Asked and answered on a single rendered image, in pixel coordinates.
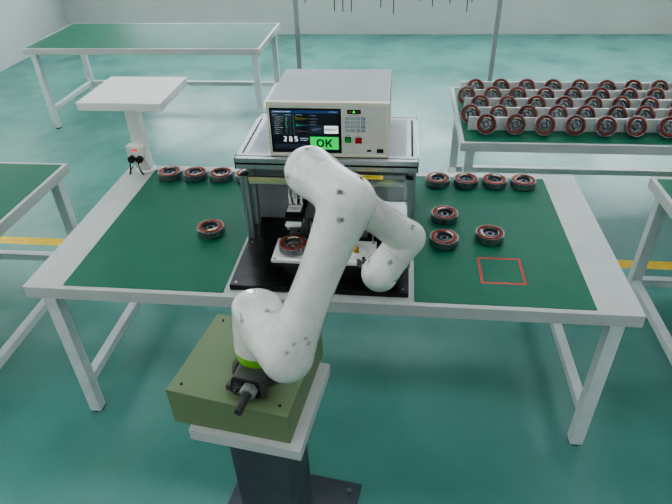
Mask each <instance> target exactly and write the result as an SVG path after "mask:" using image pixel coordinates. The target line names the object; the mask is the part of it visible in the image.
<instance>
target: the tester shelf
mask: <svg viewBox="0 0 672 504"><path fill-rule="evenodd" d="M288 157H289V156H275V155H271V151H270V141H269V131H268V122H267V114H259V115H258V117H257V119H256V121H255V123H254V124H253V126H252V128H251V129H250V131H249V133H248V135H247V136H246V138H245V140H244V142H243V143H242V145H241V147H240V148H239V150H238V152H237V153H236V155H235V157H234V163H235V169H264V170H284V168H285V163H286V161H287V159H288ZM334 158H336V159H337V160H338V161H339V162H340V163H342V164H343V165H344V166H345V167H346V168H347V169H349V170H351V171H352V172H391V173H418V167H419V154H418V125H417V116H390V131H389V157H388V158H369V157H334Z"/></svg>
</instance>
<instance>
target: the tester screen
mask: <svg viewBox="0 0 672 504"><path fill-rule="evenodd" d="M270 112H271V122H272V132H273V142H274V150H296V149H298V148H275V144H307V145H310V137H339V111H309V110H270ZM309 125H310V126H338V134H316V133H310V126H309ZM283 136H299V142H283Z"/></svg>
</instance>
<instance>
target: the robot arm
mask: <svg viewBox="0 0 672 504"><path fill-rule="evenodd" d="M284 175H285V179H286V182H287V184H288V186H289V187H290V188H291V190H292V191H294V192H295V193H296V194H298V195H300V196H301V197H303V198H304V199H306V200H308V201H309V202H311V203H312V204H313V205H314V207H315V210H316V211H315V216H314V220H313V223H312V227H311V231H310V234H309V237H308V241H307V244H306V247H305V250H304V253H303V256H302V259H301V262H300V265H299V267H298V270H297V273H296V275H295V278H294V281H293V283H292V285H291V288H290V290H289V292H288V295H287V297H286V299H285V301H284V304H283V303H282V301H281V300H280V298H279V297H278V296H277V295H276V294H275V293H274V292H272V291H270V290H267V289H262V288H253V289H248V290H245V291H243V292H241V293H240V294H238V295H237V296H236V297H235V299H234V300H233V302H232V306H231V311H232V328H233V342H234V351H235V353H236V358H235V359H234V361H233V363H232V374H233V377H232V378H231V379H229V380H228V382H227V384H226V390H228V391H231V392H232V393H233V394H235V395H236V394H240V395H241V398H240V400H239V402H238V404H237V406H236V408H235V410H234V414H235V415H237V416H241V415H242V414H243V412H244V410H245V408H246V406H247V403H248V401H249V400H252V399H254V397H255V398H265V399H267V397H268V394H269V388H268V387H270V386H273V385H275V384H276V383H278V382H279V383H285V384H288V383H294V382H297V381H299V380H301V379H302V378H303V377H305V376H306V375H307V373H308V372H309V371H310V369H311V367H312V365H313V361H314V357H315V352H316V348H317V344H318V340H319V337H320V333H321V330H322V327H323V324H324V320H325V317H326V314H327V312H328V309H329V306H330V303H331V301H332V298H333V295H334V293H335V290H336V288H337V285H338V283H339V281H340V278H341V276H342V274H343V272H344V269H345V267H346V265H347V263H348V261H349V259H350V257H351V255H352V253H353V251H354V249H355V247H356V245H357V243H358V241H359V239H360V238H361V236H362V234H363V232H364V231H367V232H369V233H370V234H372V235H373V236H375V237H376V238H378V239H379V240H380V241H382V243H381V244H380V246H379V247H378V248H377V249H376V250H375V252H374V253H373V254H372V255H371V256H370V257H369V258H368V257H366V258H365V257H362V260H361V259H357V267H360V268H361V269H362V270H361V277H362V280H363V282H364V284H365V285H366V286H367V287H368V288H369V289H370V290H372V291H375V292H385V291H388V290H390V289H391V288H392V287H393V286H394V285H395V284H396V282H397V281H398V279H399V278H400V276H401V274H402V273H403V271H404V270H405V269H408V268H410V262H411V261H412V260H413V259H414V257H415V256H416V255H417V254H418V253H419V252H420V251H421V250H422V249H423V247H424V245H425V242H426V234H425V231H424V229H423V227H422V226H421V225H420V224H419V223H418V222H416V221H414V220H412V219H410V218H408V217H406V216H404V215H402V214H401V213H399V212H398V211H396V210H395V209H393V208H392V207H391V206H389V205H388V204H387V203H385V202H384V201H383V200H382V199H380V198H379V197H378V196H377V195H376V194H375V191H374V189H373V187H372V185H371V184H370V183H369V182H368V181H367V180H366V179H365V178H364V177H362V176H360V175H358V174H356V173H354V172H352V171H351V170H349V169H347V168H346V167H345V166H344V165H343V164H342V163H340V162H339V161H338V160H337V159H336V158H334V157H333V156H332V155H331V154H329V153H328V152H327V151H325V150H324V149H322V148H320V147H317V146H312V145H308V146H303V147H300V148H298V149H296V150H295V151H293V152H292V153H291V154H290V156H289V157H288V159H287V161H286V163H285V168H284Z"/></svg>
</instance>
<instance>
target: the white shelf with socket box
mask: <svg viewBox="0 0 672 504"><path fill-rule="evenodd" d="M187 85H188V81H187V77H117V76H111V77H110V78H108V79H107V80H106V81H104V82H103V83H102V84H100V85H99V86H98V87H96V88H95V89H93V90H92V91H91V92H89V93H88V94H87V95H85V96H84V97H83V98H81V99H80V100H79V101H77V102H76V103H75V104H76V107H77V110H78V111H124V114H125V118H126V122H127V126H128V130H129V134H130V138H131V142H132V143H128V144H127V145H126V147H125V148H126V152H127V156H128V159H127V160H128V162H129V163H130V172H129V175H131V174H132V171H131V170H132V169H133V167H134V166H132V168H131V163H136V164H137V165H138V166H136V167H137V169H136V170H137V172H138V173H140V174H142V175H144V174H147V173H151V172H154V171H155V170H156V169H157V166H156V165H155V164H154V163H153V158H152V154H151V150H150V146H149V141H148V137H147V133H146V129H145V125H144V120H143V116H142V112H141V111H147V112H161V111H162V110H163V109H164V108H165V107H166V106H167V105H168V104H169V103H170V102H171V101H172V100H173V99H174V98H175V97H176V96H177V95H178V94H179V93H180V92H181V91H182V90H183V89H184V88H185V87H186V86H187Z"/></svg>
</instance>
